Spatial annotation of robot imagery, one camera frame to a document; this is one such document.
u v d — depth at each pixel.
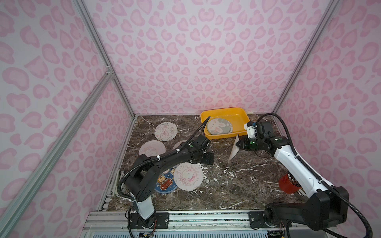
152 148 1.01
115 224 0.73
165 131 1.10
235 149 0.80
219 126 1.10
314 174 0.44
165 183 0.86
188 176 0.88
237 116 1.18
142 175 0.50
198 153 0.71
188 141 0.64
